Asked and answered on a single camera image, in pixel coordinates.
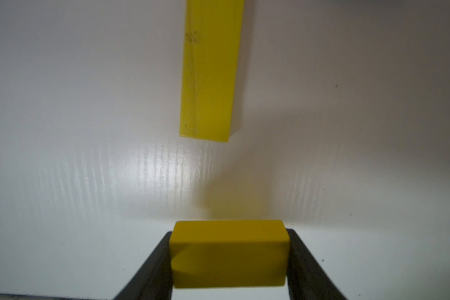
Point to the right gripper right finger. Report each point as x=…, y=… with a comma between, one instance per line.
x=306, y=280

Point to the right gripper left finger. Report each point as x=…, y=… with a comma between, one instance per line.
x=154, y=279

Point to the yellow block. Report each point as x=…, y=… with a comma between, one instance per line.
x=229, y=254

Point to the long yellow-green block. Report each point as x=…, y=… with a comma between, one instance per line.
x=212, y=35

